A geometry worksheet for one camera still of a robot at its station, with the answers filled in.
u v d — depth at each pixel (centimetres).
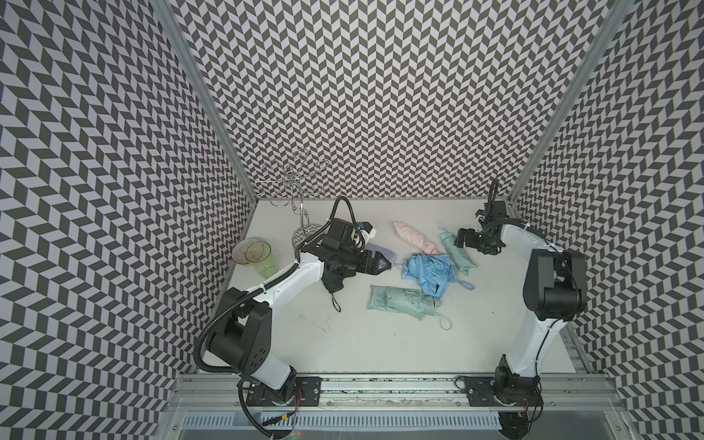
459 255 97
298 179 82
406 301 86
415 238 102
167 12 71
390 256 98
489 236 75
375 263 74
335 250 66
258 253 103
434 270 89
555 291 52
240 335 43
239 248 97
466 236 91
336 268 67
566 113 86
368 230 77
